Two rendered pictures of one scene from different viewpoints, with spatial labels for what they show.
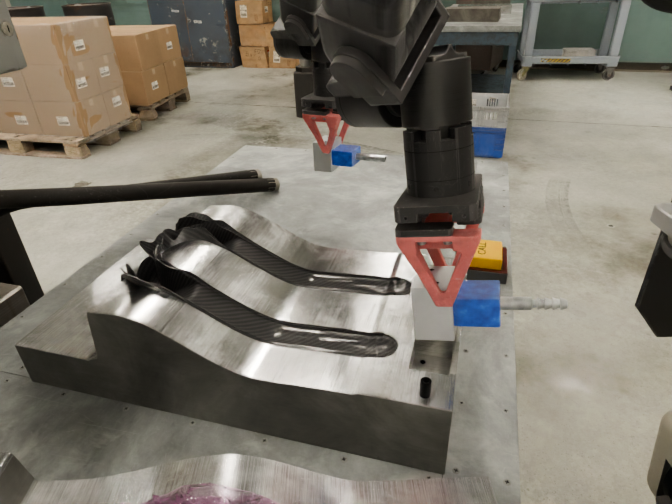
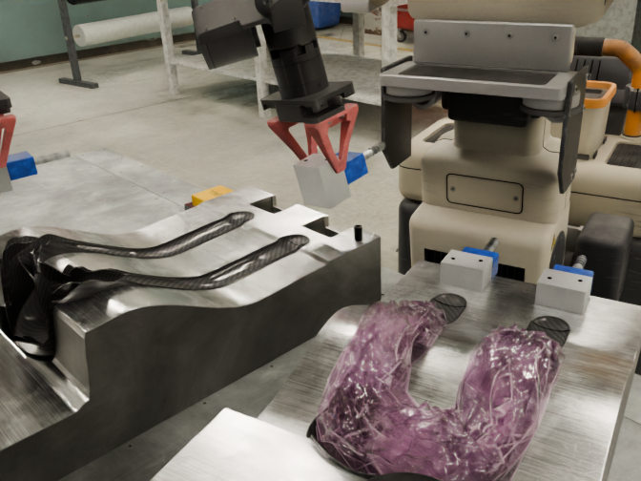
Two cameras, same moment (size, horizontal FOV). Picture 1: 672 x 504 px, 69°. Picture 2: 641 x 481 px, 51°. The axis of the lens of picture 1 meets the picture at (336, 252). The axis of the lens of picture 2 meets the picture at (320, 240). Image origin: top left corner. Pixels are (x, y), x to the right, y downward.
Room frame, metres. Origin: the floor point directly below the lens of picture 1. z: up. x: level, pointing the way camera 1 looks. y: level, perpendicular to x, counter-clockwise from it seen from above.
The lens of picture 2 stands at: (-0.03, 0.57, 1.24)
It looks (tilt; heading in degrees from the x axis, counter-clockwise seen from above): 26 degrees down; 301
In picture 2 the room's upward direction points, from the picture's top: 3 degrees counter-clockwise
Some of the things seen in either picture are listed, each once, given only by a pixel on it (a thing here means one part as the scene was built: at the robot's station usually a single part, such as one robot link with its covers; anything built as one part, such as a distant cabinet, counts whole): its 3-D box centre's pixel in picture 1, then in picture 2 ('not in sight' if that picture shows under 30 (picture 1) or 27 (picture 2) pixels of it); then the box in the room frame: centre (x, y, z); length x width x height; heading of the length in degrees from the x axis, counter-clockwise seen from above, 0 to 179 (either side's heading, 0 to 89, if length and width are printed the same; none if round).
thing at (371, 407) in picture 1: (255, 304); (146, 292); (0.49, 0.10, 0.87); 0.50 x 0.26 x 0.14; 73
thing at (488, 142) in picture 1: (462, 133); not in sight; (3.52, -0.97, 0.11); 0.61 x 0.41 x 0.22; 70
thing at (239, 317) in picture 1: (258, 277); (156, 251); (0.48, 0.09, 0.92); 0.35 x 0.16 x 0.09; 73
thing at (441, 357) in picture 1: (433, 367); (328, 239); (0.36, -0.10, 0.87); 0.05 x 0.05 x 0.04; 73
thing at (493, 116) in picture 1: (464, 109); not in sight; (3.51, -0.97, 0.28); 0.61 x 0.41 x 0.15; 70
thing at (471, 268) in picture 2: not in sight; (478, 262); (0.18, -0.14, 0.86); 0.13 x 0.05 x 0.05; 90
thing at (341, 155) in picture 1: (351, 155); (25, 163); (0.85, -0.04, 0.93); 0.13 x 0.05 x 0.05; 64
